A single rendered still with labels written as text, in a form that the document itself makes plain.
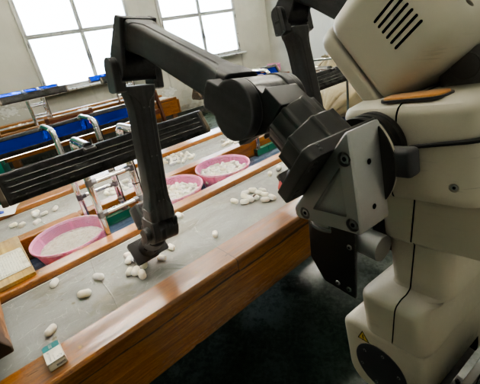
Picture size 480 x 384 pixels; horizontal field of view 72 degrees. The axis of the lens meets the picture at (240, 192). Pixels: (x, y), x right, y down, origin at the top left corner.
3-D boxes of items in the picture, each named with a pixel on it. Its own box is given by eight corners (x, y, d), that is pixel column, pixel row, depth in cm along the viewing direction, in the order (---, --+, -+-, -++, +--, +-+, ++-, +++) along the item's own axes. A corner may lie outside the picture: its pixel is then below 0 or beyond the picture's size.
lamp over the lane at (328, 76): (366, 74, 165) (366, 58, 162) (281, 105, 131) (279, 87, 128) (351, 74, 170) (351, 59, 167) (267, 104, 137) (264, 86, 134)
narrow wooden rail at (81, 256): (350, 141, 194) (350, 123, 189) (-4, 336, 96) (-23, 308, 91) (341, 139, 198) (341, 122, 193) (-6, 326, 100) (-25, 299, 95)
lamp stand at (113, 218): (133, 215, 147) (100, 115, 128) (89, 235, 136) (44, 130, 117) (116, 203, 161) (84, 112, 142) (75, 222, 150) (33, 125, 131)
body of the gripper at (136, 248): (125, 247, 95) (129, 239, 89) (156, 230, 100) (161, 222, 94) (136, 266, 94) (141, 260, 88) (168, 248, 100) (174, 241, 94)
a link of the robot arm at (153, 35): (97, 4, 62) (148, 6, 68) (104, 77, 70) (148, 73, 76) (258, 91, 37) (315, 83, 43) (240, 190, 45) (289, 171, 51)
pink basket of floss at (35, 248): (126, 232, 134) (118, 212, 130) (93, 276, 111) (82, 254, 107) (66, 237, 139) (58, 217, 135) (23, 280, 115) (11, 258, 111)
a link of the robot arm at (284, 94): (289, 114, 37) (319, 107, 40) (238, 58, 40) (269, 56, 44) (257, 168, 44) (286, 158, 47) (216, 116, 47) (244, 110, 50)
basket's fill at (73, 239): (117, 249, 122) (113, 236, 120) (53, 282, 110) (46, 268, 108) (97, 229, 139) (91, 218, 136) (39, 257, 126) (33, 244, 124)
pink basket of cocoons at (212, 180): (264, 177, 161) (260, 159, 157) (221, 200, 147) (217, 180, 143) (228, 168, 181) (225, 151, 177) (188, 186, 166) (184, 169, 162)
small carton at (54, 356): (68, 360, 70) (64, 354, 69) (50, 372, 68) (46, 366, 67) (60, 344, 75) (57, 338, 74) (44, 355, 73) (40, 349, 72)
